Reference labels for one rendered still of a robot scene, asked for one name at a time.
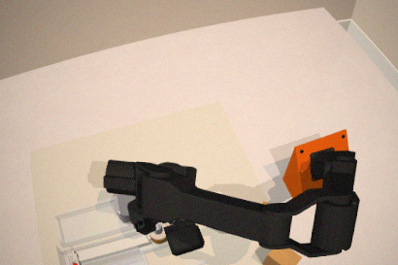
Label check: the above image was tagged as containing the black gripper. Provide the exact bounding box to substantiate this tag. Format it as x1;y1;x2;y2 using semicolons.
163;218;205;256

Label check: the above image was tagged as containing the white cylinder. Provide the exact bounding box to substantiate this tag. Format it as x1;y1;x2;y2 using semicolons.
114;194;136;223

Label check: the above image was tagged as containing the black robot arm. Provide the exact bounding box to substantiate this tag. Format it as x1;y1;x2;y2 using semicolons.
103;148;360;258

